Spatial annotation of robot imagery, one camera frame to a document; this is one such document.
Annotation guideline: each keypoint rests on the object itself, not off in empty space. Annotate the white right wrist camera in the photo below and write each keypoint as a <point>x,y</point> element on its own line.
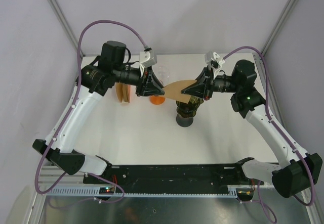
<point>215,62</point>

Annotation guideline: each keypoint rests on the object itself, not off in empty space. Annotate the brown paper coffee filter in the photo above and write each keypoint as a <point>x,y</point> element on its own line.
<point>173,90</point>

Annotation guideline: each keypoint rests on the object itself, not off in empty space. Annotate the grey slotted cable duct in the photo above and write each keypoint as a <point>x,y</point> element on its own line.
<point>104,191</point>

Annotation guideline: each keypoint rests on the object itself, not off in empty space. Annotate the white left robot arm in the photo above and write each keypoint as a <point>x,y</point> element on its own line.
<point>96,78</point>

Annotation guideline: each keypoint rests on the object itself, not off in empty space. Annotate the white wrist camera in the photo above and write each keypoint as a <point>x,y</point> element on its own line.
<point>147,58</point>
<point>215,62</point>

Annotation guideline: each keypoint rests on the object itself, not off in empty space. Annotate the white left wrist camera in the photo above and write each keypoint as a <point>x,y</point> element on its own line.
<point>147,58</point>

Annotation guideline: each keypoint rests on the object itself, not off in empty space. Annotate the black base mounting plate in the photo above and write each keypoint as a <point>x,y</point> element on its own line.
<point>201,178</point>

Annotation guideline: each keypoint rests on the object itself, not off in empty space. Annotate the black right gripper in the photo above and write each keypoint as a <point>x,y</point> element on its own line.
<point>204,86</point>

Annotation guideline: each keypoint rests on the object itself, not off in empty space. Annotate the clear empty glass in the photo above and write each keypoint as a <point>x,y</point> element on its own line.
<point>163,75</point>

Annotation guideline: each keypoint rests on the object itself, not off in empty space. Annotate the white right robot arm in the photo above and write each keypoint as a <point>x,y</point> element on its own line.
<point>296,169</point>

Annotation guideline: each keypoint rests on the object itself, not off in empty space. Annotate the aluminium frame rail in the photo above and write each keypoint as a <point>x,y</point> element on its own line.
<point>281,21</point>
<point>63,22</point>

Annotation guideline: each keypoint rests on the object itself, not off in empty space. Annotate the orange liquid glass beaker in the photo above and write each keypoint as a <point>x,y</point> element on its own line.
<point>157,100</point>

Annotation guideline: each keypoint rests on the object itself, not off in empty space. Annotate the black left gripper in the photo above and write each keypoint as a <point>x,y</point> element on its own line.
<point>148,85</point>

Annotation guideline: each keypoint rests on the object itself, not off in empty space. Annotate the aluminium frame rail left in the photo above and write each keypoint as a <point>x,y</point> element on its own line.
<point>63,22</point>

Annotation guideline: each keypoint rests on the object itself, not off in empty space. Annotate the green glass coffee dripper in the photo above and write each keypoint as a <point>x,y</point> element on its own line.
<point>189,109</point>

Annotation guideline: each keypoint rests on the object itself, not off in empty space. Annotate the aluminium frame rail right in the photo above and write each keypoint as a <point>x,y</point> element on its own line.
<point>281,21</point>

